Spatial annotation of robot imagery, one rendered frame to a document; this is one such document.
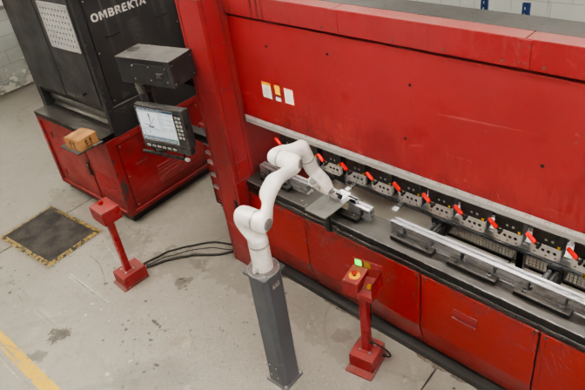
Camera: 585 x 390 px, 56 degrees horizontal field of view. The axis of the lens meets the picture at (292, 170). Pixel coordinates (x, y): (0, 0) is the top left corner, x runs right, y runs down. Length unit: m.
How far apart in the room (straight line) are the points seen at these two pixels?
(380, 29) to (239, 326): 2.50
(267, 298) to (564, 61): 1.99
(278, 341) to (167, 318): 1.28
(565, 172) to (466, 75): 0.63
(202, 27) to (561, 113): 2.21
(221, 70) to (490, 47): 1.92
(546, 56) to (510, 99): 0.28
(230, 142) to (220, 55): 0.65
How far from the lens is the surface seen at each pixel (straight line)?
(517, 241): 3.12
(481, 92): 2.78
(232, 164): 4.16
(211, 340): 4.35
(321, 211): 3.65
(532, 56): 2.59
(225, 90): 3.94
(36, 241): 6.00
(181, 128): 3.94
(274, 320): 3.47
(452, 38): 2.73
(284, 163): 3.10
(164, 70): 3.82
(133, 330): 4.64
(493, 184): 2.99
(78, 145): 5.07
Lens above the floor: 3.20
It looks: 33 degrees down
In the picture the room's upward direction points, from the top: 8 degrees counter-clockwise
